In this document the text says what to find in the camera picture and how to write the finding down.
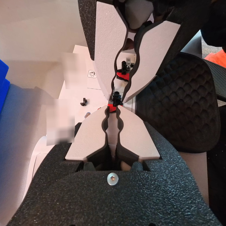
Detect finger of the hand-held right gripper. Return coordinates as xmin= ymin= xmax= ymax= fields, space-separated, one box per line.
xmin=122 ymin=20 xmax=182 ymax=104
xmin=94 ymin=1 xmax=129 ymax=101

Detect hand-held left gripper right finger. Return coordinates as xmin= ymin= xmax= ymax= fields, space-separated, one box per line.
xmin=116 ymin=105 xmax=161 ymax=162

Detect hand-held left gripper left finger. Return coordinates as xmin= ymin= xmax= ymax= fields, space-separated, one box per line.
xmin=65 ymin=105 xmax=109 ymax=162

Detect red and black brick assembly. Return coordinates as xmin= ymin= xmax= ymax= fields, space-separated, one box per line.
xmin=108 ymin=91 xmax=123 ymax=112

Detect person's right forearm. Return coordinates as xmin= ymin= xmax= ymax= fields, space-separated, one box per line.
xmin=200 ymin=0 xmax=226 ymax=47

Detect person's right hand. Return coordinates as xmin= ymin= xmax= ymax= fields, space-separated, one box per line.
xmin=126 ymin=38 xmax=135 ymax=51

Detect white instruction booklet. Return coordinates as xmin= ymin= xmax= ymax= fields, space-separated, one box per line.
xmin=23 ymin=45 xmax=137 ymax=196

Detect black padded chair seat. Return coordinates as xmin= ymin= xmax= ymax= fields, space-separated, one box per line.
xmin=136 ymin=52 xmax=221 ymax=153

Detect orange cloth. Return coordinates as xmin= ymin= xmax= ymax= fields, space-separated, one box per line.
xmin=204 ymin=49 xmax=226 ymax=65

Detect black mesh chair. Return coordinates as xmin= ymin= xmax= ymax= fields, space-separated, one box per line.
xmin=203 ymin=58 xmax=226 ymax=106

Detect blue plastic bin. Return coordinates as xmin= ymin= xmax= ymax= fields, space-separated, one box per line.
xmin=0 ymin=59 xmax=10 ymax=113

